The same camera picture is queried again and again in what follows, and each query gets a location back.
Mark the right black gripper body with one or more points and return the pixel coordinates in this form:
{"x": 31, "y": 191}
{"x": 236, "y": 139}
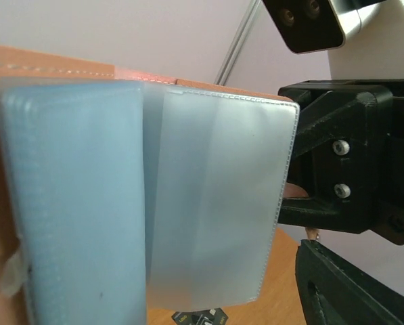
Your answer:
{"x": 391, "y": 191}

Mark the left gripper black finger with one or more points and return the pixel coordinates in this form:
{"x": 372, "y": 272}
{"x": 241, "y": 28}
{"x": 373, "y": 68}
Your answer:
{"x": 334, "y": 291}

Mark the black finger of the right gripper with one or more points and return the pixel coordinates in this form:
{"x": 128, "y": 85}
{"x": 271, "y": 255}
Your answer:
{"x": 308, "y": 91}
{"x": 339, "y": 143}

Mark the pink leather card holder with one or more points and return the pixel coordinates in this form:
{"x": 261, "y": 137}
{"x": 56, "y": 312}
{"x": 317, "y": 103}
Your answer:
{"x": 120, "y": 191}

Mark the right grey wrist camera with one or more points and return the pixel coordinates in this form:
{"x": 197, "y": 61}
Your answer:
{"x": 363, "y": 39}

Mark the right aluminium corner post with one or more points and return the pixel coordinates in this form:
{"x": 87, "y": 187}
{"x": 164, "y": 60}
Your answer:
{"x": 238, "y": 42}

